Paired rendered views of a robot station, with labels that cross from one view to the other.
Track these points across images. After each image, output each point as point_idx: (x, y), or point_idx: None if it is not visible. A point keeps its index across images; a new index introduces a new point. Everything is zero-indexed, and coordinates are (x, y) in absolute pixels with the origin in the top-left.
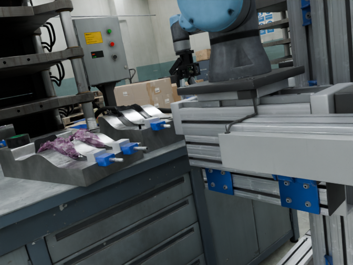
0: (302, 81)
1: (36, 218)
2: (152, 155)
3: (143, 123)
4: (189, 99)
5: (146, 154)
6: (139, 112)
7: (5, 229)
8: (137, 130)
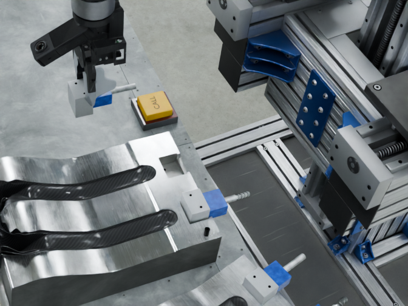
0: (407, 54)
1: None
2: (239, 255)
3: (138, 218)
4: (370, 155)
5: (223, 261)
6: (41, 197)
7: None
8: (208, 240)
